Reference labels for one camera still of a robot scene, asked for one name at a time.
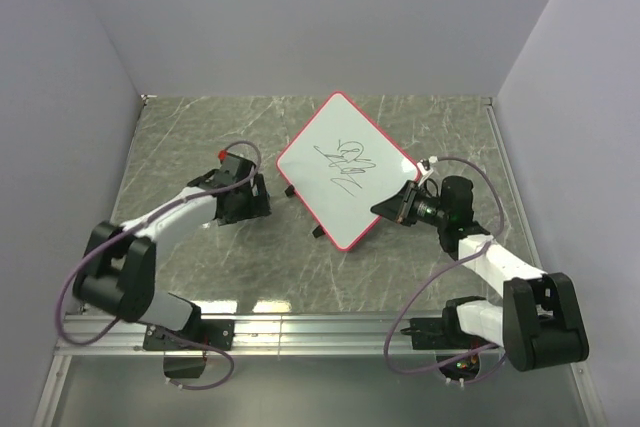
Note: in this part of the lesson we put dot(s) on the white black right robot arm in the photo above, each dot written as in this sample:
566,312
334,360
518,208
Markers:
538,321

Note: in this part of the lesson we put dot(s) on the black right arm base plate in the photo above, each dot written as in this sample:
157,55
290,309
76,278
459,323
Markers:
432,333

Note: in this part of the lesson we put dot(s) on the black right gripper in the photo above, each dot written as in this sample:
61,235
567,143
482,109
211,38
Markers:
399,208

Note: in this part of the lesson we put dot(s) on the pink framed whiteboard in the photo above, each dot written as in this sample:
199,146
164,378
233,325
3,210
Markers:
341,164

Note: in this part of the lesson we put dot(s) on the aluminium extrusion rail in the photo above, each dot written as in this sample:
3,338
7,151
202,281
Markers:
341,334

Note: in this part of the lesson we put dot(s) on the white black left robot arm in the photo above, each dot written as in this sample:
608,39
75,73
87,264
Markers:
117,275

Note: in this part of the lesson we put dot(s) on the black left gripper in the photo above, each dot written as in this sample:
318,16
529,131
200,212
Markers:
257,205

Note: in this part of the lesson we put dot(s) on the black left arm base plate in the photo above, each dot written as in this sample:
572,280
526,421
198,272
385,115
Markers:
218,333

